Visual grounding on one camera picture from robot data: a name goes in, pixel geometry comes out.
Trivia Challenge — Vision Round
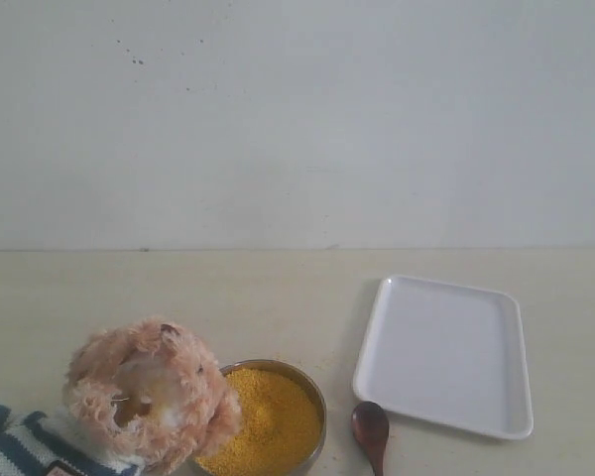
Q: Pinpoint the dark wooden spoon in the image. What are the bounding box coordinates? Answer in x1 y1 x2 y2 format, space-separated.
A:
351 401 390 476

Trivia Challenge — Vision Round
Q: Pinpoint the teddy bear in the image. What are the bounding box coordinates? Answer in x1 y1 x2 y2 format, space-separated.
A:
0 318 241 475

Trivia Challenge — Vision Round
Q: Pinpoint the steel bowl of yellow millet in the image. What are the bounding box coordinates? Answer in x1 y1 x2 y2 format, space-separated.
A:
190 359 327 475

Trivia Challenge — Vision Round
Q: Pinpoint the white rectangular plastic tray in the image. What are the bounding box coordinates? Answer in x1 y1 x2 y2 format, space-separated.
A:
352 275 535 440

